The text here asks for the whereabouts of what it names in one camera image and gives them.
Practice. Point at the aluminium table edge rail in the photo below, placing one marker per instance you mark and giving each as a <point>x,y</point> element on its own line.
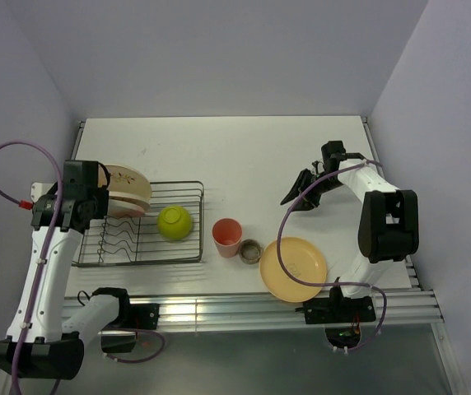
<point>255,312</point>

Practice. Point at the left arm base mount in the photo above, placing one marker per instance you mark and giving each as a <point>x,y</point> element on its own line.
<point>140,316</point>

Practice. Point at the small speckled ceramic cup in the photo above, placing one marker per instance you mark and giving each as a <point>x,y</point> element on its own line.
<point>250,251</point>

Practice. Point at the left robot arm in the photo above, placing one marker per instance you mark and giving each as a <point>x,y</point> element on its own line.
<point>39,344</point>

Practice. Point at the black wire dish rack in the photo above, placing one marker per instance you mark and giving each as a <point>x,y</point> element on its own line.
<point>131,241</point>

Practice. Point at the yellow cream leaf plate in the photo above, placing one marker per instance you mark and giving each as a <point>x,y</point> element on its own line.
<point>124,182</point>

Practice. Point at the lime green bowl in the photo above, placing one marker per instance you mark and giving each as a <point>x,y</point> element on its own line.
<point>174,222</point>

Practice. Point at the pink plastic cup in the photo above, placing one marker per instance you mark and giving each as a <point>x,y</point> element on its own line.
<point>227,235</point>

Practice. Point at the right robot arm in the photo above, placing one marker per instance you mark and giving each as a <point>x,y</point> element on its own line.
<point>388,228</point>

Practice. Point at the plain yellow bear plate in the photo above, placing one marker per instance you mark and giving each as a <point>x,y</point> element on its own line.
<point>303,260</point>

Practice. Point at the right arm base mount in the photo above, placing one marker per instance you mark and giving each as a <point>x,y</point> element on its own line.
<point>342,318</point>

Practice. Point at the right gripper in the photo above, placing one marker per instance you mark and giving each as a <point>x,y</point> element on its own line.
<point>299,186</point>

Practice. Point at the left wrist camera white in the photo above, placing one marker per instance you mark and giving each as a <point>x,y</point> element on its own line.
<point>38,189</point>

